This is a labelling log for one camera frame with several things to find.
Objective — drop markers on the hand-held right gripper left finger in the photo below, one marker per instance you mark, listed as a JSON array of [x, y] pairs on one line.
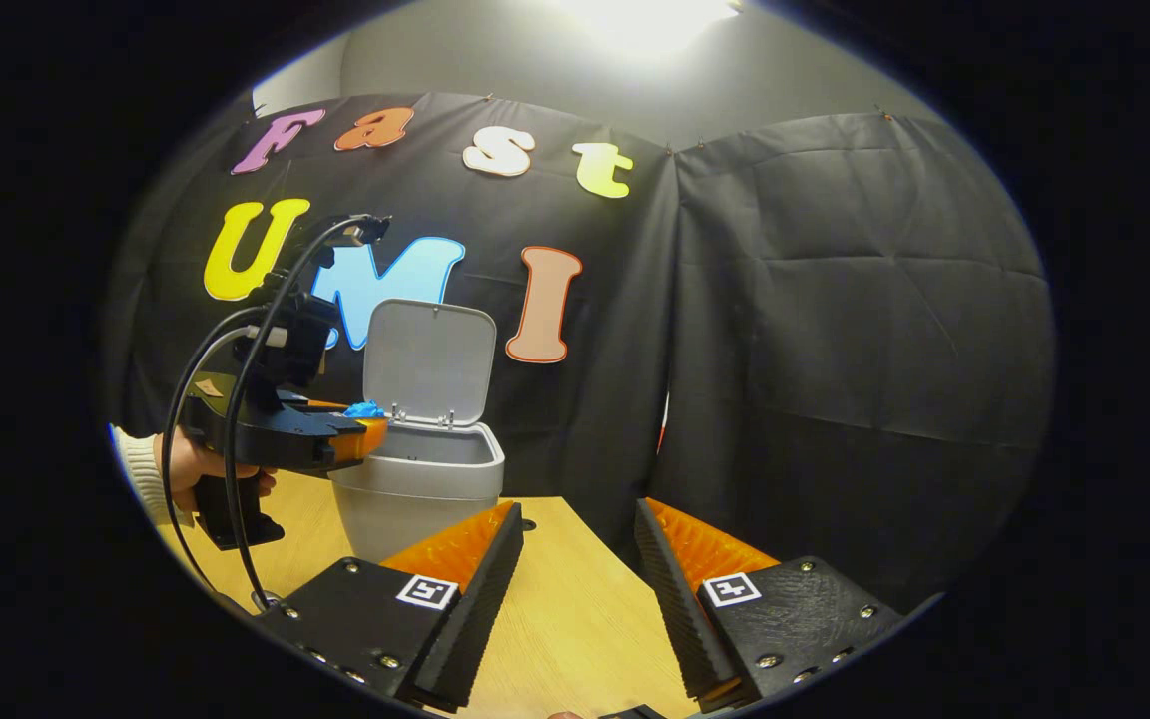
[[475, 609]]

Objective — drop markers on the blue paper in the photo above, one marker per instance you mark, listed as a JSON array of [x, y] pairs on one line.
[[363, 409]]

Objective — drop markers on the wooden desktop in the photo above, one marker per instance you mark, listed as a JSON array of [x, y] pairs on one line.
[[575, 619]]

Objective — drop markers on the black backdrop cloth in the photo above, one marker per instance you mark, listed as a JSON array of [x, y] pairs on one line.
[[835, 350]]

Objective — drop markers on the white desktop garbage bin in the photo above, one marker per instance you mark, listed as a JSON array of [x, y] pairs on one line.
[[415, 499]]

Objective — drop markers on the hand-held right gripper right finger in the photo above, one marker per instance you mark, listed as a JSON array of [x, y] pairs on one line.
[[675, 609]]

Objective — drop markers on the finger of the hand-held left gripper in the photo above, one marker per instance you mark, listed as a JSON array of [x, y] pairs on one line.
[[367, 439], [327, 405]]

